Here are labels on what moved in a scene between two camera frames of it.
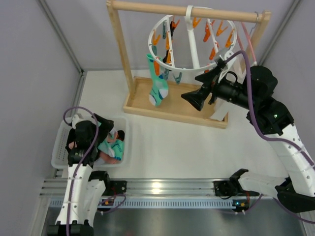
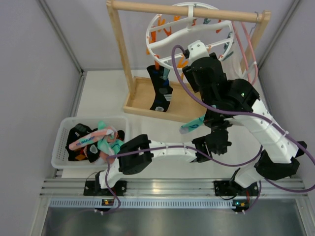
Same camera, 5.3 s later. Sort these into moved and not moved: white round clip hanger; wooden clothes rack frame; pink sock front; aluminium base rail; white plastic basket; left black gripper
Moved: left black gripper; white round clip hanger
Not moved: pink sock front; white plastic basket; aluminium base rail; wooden clothes rack frame
